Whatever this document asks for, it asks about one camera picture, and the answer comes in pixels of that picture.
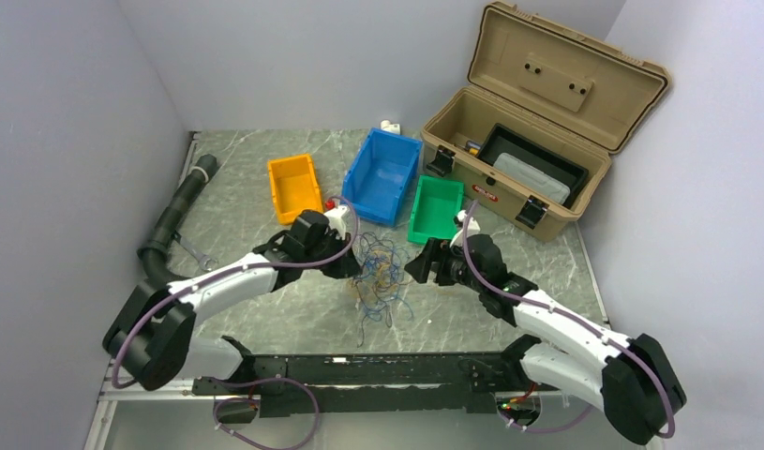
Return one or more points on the white plastic fitting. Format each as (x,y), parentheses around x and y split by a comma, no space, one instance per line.
(391,127)

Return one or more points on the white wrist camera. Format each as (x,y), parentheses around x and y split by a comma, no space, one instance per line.
(337,213)
(466,224)

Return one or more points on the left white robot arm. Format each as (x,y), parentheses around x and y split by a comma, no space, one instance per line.
(152,339)

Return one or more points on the grey plastic case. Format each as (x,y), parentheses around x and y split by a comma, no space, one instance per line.
(532,178)

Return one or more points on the tan plastic toolbox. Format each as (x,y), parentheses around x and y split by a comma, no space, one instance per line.
(566,92)

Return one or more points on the silver wrench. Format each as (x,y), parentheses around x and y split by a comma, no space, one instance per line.
(205,262)

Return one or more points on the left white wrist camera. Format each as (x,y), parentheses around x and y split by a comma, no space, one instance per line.
(337,213)

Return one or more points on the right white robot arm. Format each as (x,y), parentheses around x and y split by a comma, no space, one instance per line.
(629,379)

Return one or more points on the blue plastic bin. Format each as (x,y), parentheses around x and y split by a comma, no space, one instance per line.
(379,176)

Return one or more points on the green plastic bin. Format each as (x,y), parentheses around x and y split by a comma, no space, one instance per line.
(436,203)

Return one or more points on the aluminium frame rail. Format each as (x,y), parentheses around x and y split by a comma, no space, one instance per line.
(628,379)

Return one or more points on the yellow blue battery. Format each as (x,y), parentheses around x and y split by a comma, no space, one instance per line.
(472,147)

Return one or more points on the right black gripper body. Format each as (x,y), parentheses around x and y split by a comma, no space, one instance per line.
(452,269)

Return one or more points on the black toolbox tray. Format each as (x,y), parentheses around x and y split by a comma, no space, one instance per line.
(503,140)

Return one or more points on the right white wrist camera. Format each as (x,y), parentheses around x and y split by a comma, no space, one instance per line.
(466,224)

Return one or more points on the orange plastic bin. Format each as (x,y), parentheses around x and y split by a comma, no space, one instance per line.
(294,187)

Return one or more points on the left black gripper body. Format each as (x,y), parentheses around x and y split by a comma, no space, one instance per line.
(330,247)

